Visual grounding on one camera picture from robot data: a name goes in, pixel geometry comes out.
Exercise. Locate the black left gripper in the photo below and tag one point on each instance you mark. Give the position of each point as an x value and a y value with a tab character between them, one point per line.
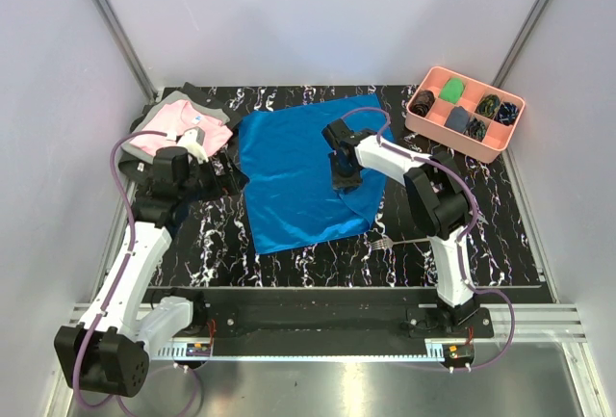
231	182

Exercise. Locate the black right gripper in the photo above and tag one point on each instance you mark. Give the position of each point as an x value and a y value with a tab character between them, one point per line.
349	184

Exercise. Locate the blue satin napkin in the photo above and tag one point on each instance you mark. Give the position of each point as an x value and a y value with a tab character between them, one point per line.
290	201

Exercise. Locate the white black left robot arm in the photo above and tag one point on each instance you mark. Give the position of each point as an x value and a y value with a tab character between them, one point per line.
110	348

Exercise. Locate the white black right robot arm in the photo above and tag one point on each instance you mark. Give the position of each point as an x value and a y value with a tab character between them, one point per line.
440	203

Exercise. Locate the pink folded shirt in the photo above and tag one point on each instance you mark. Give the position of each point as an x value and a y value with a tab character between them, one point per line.
178	117

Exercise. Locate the silver fork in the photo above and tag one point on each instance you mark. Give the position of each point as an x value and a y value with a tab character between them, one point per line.
386	243

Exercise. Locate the grey folded shirt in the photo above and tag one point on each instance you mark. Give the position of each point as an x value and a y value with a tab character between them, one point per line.
174	96

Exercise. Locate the brown patterned rolled tie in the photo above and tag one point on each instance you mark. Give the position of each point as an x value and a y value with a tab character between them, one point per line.
423	103

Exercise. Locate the grey rolled cloth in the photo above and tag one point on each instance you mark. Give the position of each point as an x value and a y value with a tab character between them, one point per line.
458	119

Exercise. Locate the green rolled cloth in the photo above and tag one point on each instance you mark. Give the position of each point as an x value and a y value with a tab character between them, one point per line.
453	90

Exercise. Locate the dark green patterned rolled tie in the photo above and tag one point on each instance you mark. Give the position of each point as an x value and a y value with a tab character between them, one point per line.
476	129

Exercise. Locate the pink divided organizer tray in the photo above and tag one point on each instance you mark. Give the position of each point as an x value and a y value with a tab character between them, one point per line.
432	125

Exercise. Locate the blue yellow patterned rolled tie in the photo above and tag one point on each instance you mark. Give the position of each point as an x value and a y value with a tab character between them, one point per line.
488	106

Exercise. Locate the dark blue patterned rolled tie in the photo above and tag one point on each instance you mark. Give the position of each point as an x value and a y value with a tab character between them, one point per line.
507	113

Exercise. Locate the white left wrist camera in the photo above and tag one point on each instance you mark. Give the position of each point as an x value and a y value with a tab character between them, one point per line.
193	141

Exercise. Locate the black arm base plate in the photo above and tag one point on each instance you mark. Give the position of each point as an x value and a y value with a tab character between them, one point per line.
328	325

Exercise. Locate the grey slotted cable duct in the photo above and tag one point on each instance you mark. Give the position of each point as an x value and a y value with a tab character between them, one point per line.
183	351

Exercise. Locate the aluminium frame rail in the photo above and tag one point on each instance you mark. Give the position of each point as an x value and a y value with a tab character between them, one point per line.
126	48

